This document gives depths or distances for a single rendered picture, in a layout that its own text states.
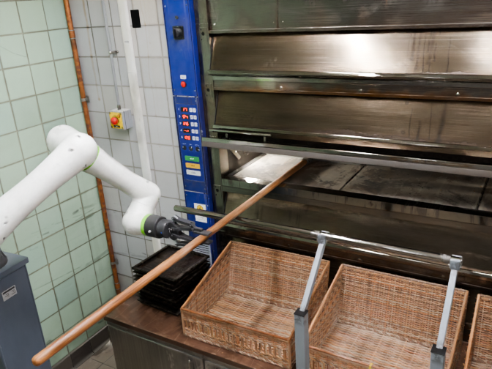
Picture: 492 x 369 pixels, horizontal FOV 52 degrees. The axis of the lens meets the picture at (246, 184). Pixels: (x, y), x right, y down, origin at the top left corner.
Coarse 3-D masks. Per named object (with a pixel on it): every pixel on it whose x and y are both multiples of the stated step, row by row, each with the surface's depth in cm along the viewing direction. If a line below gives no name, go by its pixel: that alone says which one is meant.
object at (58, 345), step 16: (304, 160) 266; (288, 176) 250; (240, 208) 214; (224, 224) 203; (176, 256) 179; (160, 272) 172; (128, 288) 160; (112, 304) 154; (96, 320) 148; (64, 336) 140; (48, 352) 135
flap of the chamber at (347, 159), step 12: (204, 144) 237; (216, 144) 233; (228, 144) 230; (288, 144) 233; (300, 156) 213; (312, 156) 210; (324, 156) 207; (336, 156) 205; (348, 156) 202; (408, 156) 206; (408, 168) 191; (420, 168) 189; (432, 168) 186; (444, 168) 184; (456, 168) 182; (468, 168) 180
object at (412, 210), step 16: (240, 176) 258; (272, 192) 244; (288, 192) 239; (304, 192) 235; (320, 192) 232; (336, 192) 230; (384, 208) 217; (400, 208) 214; (416, 208) 210; (432, 208) 207; (448, 208) 206; (464, 208) 205; (480, 224) 199
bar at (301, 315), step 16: (176, 208) 228; (192, 208) 225; (256, 224) 208; (272, 224) 205; (320, 240) 194; (336, 240) 191; (352, 240) 188; (368, 240) 186; (320, 256) 192; (416, 256) 177; (432, 256) 174; (448, 256) 172; (448, 288) 169; (304, 304) 186; (448, 304) 167; (304, 320) 183; (448, 320) 166; (304, 336) 186; (304, 352) 188; (432, 352) 160; (304, 368) 191; (432, 368) 163
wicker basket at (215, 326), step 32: (224, 256) 259; (256, 256) 256; (288, 256) 247; (224, 288) 263; (256, 288) 258; (288, 288) 249; (320, 288) 231; (192, 320) 230; (224, 320) 219; (256, 320) 242; (288, 320) 240; (256, 352) 216; (288, 352) 207
